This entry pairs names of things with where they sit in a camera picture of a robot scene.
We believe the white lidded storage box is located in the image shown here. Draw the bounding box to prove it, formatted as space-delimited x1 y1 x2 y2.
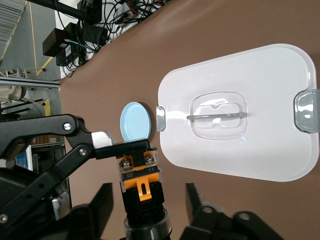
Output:
154 43 320 183

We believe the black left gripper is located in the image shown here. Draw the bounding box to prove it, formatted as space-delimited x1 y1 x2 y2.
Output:
0 167 72 240

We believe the dark brown box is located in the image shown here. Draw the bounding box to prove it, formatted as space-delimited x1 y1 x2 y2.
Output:
41 22 83 57

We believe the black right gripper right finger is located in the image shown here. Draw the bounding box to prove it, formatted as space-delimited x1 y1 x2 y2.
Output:
179 182 285 240

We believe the orange and black switch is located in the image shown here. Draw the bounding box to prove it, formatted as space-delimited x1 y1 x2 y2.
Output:
116 146 174 240

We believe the black power brick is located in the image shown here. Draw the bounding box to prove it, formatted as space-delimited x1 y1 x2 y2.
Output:
82 24 110 44

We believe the black metal pole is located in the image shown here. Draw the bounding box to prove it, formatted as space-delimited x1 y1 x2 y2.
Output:
24 0 101 20

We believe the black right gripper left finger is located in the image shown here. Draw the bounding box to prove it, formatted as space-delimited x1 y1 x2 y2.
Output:
57 182 115 240

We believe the light blue round plate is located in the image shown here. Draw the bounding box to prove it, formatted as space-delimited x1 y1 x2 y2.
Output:
119 101 153 143

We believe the aluminium profile beam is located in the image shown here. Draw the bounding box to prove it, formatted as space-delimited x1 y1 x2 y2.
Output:
0 76 62 89

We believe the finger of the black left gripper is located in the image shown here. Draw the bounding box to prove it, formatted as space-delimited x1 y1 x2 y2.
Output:
0 114 152 227

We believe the white chair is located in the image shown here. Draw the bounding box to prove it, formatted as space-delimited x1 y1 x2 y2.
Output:
0 84 29 104

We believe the black power adapter with label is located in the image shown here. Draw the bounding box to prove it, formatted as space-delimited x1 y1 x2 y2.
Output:
56 42 79 67

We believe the tangled black cable bundle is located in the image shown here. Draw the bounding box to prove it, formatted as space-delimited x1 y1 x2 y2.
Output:
56 0 171 78

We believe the blue printed sign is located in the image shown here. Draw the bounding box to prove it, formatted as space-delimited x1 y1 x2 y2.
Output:
14 144 34 171

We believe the brown cardboard box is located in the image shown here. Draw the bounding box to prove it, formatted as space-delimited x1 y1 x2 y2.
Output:
32 134 66 145

